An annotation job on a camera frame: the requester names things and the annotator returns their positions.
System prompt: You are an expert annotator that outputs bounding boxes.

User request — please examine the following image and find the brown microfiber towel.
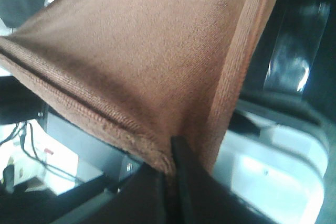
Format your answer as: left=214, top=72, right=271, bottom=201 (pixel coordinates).
left=1, top=0, right=276, bottom=174

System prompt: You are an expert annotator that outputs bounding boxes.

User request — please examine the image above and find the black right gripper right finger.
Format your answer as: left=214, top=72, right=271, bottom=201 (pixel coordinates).
left=171, top=136, right=274, bottom=223

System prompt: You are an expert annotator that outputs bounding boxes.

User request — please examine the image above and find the clear tape strip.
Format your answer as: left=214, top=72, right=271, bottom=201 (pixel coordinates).
left=264, top=2, right=331, bottom=95

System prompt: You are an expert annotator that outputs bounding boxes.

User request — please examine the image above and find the white plastic storage bin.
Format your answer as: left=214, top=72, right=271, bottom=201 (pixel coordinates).
left=213, top=110, right=328, bottom=223

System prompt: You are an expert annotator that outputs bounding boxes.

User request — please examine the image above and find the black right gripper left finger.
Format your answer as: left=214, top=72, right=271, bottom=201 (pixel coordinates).
left=53, top=164, right=181, bottom=223

